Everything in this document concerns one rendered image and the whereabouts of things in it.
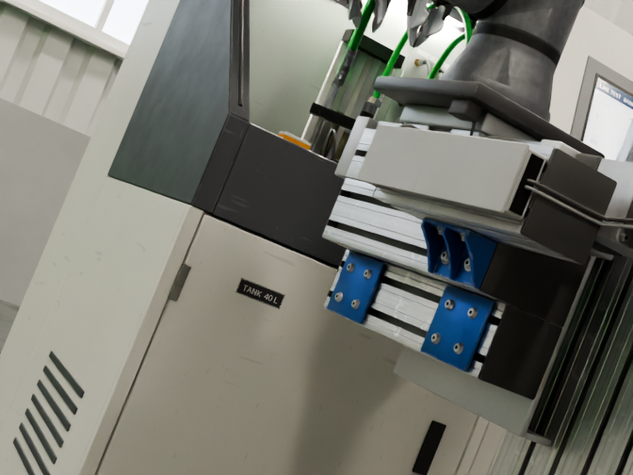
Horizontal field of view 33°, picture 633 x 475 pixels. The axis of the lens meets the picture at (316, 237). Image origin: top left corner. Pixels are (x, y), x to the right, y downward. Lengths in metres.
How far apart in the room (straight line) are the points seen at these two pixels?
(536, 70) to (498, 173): 0.36
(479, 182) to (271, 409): 0.87
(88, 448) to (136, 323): 0.21
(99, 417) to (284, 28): 0.99
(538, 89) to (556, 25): 0.08
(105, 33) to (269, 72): 3.70
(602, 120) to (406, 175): 1.36
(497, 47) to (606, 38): 1.19
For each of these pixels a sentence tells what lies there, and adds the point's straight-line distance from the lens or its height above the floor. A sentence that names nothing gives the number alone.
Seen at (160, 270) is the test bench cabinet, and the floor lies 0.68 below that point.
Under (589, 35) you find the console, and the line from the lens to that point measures 2.49.
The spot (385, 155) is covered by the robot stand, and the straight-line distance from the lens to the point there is 1.18.
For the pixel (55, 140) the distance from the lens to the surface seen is 5.92.
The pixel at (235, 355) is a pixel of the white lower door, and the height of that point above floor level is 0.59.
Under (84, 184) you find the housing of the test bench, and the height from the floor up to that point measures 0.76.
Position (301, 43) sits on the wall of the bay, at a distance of 2.34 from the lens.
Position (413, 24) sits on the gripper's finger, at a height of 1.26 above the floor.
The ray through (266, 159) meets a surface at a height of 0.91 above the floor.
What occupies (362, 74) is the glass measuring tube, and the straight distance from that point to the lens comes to 2.39.
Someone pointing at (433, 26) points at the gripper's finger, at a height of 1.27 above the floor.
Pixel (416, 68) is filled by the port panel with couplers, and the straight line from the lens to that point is 2.46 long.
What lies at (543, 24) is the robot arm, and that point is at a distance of 1.37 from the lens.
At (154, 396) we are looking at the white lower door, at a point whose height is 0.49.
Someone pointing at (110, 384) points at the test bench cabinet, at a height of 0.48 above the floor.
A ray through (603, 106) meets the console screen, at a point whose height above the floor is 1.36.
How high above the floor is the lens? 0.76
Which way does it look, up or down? 2 degrees up
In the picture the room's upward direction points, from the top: 22 degrees clockwise
